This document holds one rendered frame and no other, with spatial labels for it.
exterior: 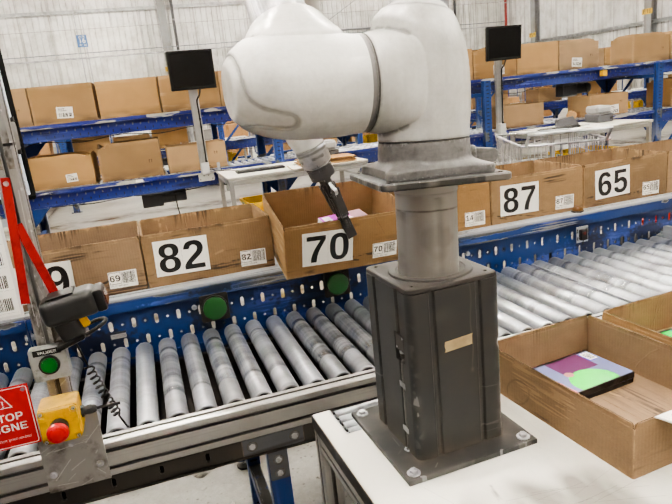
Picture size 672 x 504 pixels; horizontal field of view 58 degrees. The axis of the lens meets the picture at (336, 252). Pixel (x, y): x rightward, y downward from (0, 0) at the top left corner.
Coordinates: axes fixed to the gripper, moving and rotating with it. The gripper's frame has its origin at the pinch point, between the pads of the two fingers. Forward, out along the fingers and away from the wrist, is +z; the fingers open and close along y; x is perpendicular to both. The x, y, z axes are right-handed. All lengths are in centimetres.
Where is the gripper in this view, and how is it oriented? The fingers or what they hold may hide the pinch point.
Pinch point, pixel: (347, 226)
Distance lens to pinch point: 179.5
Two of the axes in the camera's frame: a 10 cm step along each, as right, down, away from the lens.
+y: 3.2, 2.2, -9.2
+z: 4.2, 8.4, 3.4
